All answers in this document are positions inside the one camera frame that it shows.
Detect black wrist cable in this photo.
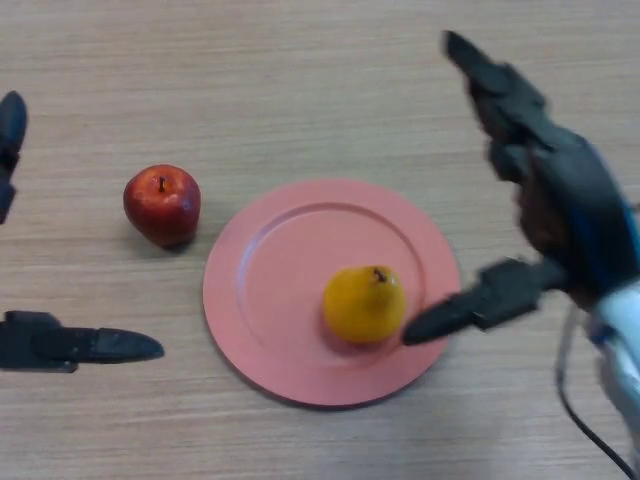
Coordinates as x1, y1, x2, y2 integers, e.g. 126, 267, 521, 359
555, 308, 639, 480

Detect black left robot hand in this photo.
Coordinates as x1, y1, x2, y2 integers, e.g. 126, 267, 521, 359
0, 90, 165, 374

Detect pink round plate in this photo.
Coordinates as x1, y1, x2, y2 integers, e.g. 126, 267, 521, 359
202, 179, 462, 411

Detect red apple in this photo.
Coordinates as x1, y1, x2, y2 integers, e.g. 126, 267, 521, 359
123, 164, 202, 248

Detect yellow pear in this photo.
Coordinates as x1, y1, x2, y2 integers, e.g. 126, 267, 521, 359
322, 264, 407, 345

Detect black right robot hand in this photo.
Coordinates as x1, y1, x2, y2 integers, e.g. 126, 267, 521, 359
401, 30, 640, 347

